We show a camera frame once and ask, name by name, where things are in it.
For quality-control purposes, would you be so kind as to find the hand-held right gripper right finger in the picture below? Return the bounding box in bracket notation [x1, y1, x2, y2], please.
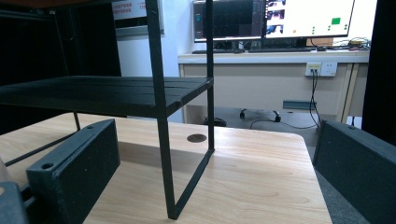
[312, 119, 396, 224]

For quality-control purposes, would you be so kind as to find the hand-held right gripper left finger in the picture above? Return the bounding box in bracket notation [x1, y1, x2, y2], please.
[25, 119, 121, 224]

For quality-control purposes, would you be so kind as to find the black metal shelf rack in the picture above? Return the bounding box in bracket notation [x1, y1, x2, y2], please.
[0, 0, 216, 220]

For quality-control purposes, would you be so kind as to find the black curtain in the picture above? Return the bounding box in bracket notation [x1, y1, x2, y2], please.
[361, 0, 396, 147]
[0, 7, 122, 136]

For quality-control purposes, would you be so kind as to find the office chair base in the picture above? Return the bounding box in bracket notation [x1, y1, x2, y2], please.
[238, 107, 282, 123]

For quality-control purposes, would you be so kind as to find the beige office desk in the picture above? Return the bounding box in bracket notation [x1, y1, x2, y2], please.
[177, 49, 371, 124]

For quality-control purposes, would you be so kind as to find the brown cardboard box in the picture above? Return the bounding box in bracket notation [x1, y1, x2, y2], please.
[305, 36, 334, 48]

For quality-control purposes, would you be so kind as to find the black keyboard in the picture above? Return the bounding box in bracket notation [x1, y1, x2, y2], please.
[247, 46, 318, 54]
[191, 48, 246, 55]

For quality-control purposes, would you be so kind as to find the bright computer monitor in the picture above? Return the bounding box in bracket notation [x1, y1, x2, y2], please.
[264, 0, 357, 39]

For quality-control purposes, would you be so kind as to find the dark computer monitor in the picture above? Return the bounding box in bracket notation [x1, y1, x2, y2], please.
[191, 0, 266, 43]

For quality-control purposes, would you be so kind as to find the black power cable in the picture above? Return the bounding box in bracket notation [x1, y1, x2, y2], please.
[249, 69, 323, 131]

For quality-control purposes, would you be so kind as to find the white wall socket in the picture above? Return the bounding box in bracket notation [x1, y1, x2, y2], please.
[304, 62, 338, 77]

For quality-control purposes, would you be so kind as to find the tangle of cables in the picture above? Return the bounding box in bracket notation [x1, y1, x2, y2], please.
[331, 36, 372, 51]

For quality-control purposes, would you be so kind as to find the white wall notice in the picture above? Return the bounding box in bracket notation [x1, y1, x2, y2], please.
[111, 0, 148, 21]

